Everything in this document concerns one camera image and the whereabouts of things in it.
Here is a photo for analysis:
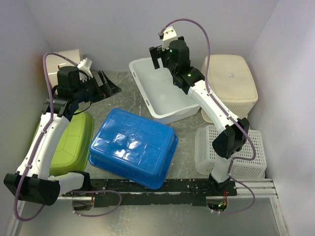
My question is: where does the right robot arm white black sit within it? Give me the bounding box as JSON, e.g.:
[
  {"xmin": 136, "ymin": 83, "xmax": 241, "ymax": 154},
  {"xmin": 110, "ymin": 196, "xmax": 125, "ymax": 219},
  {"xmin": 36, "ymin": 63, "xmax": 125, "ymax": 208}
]
[{"xmin": 149, "ymin": 36, "xmax": 250, "ymax": 196}]

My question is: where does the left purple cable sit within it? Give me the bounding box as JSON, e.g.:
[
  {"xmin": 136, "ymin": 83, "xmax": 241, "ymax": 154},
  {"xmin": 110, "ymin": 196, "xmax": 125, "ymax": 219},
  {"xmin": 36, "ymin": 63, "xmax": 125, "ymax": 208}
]
[{"xmin": 13, "ymin": 52, "xmax": 122, "ymax": 222}]

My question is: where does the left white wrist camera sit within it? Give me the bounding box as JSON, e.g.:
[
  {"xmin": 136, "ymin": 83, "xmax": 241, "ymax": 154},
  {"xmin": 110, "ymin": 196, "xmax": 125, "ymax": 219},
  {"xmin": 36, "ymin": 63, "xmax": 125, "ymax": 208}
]
[{"xmin": 77, "ymin": 58, "xmax": 93, "ymax": 78}]

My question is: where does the white perforated basket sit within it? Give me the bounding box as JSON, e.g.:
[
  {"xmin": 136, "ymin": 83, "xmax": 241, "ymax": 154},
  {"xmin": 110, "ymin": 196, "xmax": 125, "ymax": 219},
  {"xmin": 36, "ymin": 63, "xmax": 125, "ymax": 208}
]
[{"xmin": 194, "ymin": 124, "xmax": 267, "ymax": 178}]

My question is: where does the large cream perforated basket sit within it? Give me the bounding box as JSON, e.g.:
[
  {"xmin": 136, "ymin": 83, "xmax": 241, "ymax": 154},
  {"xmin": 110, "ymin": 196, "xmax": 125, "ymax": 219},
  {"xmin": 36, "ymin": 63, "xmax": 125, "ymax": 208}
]
[{"xmin": 201, "ymin": 55, "xmax": 258, "ymax": 118}]

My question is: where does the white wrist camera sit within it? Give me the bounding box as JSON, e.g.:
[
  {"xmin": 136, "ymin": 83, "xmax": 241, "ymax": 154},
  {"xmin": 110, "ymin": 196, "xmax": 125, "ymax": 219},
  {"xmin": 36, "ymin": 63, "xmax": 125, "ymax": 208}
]
[
  {"xmin": 158, "ymin": 26, "xmax": 178, "ymax": 51},
  {"xmin": 77, "ymin": 58, "xmax": 93, "ymax": 78}
]

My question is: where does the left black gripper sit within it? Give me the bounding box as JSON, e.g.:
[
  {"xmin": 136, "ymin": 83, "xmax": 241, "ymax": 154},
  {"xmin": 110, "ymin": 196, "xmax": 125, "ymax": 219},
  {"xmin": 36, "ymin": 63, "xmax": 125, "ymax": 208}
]
[{"xmin": 74, "ymin": 70, "xmax": 122, "ymax": 103}]

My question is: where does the cream cylindrical appliance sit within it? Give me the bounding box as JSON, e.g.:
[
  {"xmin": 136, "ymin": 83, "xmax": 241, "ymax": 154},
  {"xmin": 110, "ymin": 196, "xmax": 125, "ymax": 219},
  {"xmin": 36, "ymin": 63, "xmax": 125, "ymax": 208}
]
[{"xmin": 43, "ymin": 48, "xmax": 84, "ymax": 96}]

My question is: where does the purple cable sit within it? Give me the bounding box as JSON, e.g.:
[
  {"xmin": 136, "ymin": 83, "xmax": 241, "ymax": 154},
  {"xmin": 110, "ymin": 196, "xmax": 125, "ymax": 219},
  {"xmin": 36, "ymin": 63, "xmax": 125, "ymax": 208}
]
[
  {"xmin": 13, "ymin": 52, "xmax": 122, "ymax": 222},
  {"xmin": 158, "ymin": 18, "xmax": 257, "ymax": 215}
]

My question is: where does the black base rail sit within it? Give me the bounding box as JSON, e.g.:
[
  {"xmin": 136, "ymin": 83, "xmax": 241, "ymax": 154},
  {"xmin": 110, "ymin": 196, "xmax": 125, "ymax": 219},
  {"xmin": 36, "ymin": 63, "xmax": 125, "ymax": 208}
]
[{"xmin": 61, "ymin": 178, "xmax": 238, "ymax": 208}]

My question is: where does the white plastic tub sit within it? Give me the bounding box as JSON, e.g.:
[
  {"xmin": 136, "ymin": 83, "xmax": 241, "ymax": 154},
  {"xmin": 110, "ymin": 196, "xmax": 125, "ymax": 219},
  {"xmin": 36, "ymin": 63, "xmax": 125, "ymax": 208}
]
[{"xmin": 129, "ymin": 58, "xmax": 200, "ymax": 124}]

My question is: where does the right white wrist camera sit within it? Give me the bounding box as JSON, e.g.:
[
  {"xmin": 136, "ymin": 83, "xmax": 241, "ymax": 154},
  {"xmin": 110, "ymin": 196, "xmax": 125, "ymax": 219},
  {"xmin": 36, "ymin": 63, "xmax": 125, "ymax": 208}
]
[{"xmin": 158, "ymin": 26, "xmax": 178, "ymax": 51}]

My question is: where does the blue plastic tub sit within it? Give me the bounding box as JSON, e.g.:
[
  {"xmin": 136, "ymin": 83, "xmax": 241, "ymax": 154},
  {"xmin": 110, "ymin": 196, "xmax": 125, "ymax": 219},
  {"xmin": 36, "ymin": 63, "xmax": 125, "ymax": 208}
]
[{"xmin": 89, "ymin": 108, "xmax": 178, "ymax": 190}]

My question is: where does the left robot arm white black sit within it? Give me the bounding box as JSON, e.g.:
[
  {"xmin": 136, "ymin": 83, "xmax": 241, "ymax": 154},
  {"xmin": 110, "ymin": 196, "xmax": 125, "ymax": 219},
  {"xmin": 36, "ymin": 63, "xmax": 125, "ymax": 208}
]
[{"xmin": 4, "ymin": 66, "xmax": 122, "ymax": 206}]

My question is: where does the green plastic tub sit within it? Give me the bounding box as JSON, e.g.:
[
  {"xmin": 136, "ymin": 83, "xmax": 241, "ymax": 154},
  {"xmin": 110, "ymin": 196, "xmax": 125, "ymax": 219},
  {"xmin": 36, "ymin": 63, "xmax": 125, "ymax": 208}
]
[{"xmin": 28, "ymin": 112, "xmax": 94, "ymax": 179}]

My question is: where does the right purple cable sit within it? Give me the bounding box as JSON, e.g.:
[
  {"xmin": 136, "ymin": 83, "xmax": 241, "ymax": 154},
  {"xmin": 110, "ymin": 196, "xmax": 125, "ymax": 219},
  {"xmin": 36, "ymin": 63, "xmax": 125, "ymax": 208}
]
[{"xmin": 158, "ymin": 18, "xmax": 257, "ymax": 215}]

